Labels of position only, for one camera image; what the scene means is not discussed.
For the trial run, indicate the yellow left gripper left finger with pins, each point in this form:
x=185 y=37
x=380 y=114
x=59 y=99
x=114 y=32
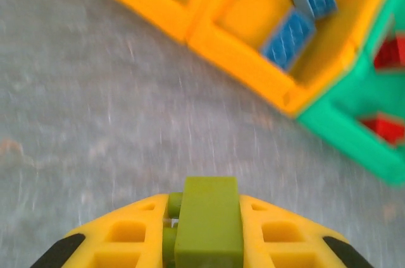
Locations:
x=126 y=249

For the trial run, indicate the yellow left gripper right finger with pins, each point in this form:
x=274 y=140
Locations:
x=284 y=249

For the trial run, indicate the green lego brick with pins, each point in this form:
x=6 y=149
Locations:
x=209 y=223

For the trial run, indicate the green plastic bin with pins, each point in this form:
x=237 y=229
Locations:
x=341 y=122

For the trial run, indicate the red lego brick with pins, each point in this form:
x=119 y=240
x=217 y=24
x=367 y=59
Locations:
x=386 y=129
x=390 y=53

